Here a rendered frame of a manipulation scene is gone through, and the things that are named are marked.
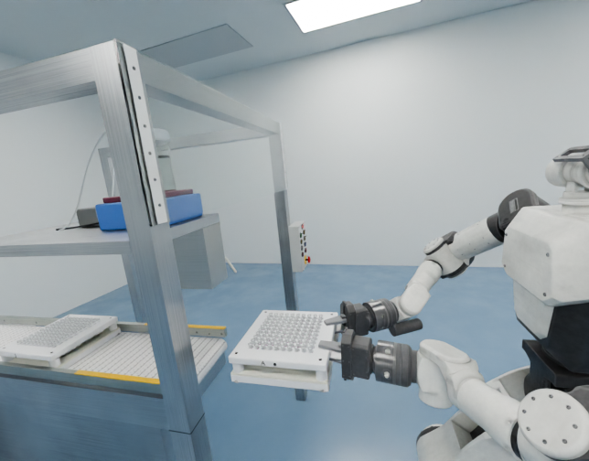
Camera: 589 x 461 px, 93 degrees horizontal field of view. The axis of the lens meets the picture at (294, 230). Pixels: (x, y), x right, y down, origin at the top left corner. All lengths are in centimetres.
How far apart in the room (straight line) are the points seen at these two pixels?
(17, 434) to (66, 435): 25
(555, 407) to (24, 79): 104
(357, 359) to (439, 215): 347
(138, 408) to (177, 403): 22
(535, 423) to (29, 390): 129
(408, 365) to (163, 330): 53
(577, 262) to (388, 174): 342
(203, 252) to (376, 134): 336
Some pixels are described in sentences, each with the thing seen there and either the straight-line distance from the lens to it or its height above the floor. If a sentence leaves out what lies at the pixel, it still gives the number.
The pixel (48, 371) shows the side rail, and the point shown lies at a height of 86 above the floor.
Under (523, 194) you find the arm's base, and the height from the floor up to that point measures 127.
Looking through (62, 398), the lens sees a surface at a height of 77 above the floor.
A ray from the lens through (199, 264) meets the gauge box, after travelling 94.
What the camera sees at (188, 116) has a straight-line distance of 80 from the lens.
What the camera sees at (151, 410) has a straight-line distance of 100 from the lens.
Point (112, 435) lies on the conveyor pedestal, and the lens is 126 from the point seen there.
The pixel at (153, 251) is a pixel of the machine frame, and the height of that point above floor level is 125.
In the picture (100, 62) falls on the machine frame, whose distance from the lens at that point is 70.
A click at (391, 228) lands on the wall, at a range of 407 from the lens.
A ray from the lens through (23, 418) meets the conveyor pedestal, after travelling 155.
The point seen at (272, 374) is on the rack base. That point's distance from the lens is 77.
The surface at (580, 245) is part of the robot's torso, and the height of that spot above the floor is 121.
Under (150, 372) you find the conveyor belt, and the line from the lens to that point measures 105.
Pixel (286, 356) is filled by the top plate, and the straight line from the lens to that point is 74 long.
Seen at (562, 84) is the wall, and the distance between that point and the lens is 438.
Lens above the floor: 137
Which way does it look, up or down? 11 degrees down
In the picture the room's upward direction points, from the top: 5 degrees counter-clockwise
